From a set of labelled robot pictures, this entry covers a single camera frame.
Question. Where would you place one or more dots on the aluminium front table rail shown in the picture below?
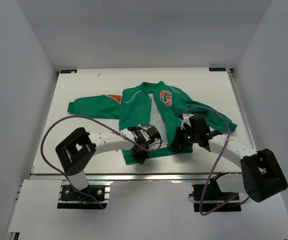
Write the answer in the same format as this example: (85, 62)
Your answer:
(144, 177)

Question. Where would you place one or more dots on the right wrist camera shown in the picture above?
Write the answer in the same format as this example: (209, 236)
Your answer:
(185, 122)

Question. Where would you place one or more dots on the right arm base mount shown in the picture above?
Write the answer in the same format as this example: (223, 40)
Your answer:
(214, 197)

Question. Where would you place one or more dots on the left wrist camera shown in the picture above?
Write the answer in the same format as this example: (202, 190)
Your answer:
(143, 125)

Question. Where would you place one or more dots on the dark label sticker right corner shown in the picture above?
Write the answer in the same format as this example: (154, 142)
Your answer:
(217, 69)

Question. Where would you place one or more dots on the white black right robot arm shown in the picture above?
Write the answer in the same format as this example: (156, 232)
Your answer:
(261, 176)

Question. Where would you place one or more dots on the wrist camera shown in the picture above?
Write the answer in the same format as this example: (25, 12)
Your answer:
(185, 122)
(143, 125)

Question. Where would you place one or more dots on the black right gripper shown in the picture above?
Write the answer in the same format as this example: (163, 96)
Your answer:
(179, 141)

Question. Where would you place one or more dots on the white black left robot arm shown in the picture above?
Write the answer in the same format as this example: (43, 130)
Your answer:
(76, 150)

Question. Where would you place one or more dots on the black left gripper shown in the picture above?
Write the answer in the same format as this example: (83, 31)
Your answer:
(141, 156)

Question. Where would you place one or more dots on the aluminium right side rail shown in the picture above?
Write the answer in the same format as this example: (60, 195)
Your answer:
(237, 98)

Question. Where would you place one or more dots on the dark label sticker corner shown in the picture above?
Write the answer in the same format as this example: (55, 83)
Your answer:
(68, 71)
(217, 69)

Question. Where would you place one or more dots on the green kids varsity jacket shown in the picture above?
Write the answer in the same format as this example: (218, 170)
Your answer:
(158, 104)

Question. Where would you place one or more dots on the dark label sticker left corner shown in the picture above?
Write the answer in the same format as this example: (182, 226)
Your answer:
(68, 71)

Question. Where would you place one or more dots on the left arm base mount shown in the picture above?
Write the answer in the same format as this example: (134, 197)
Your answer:
(94, 197)

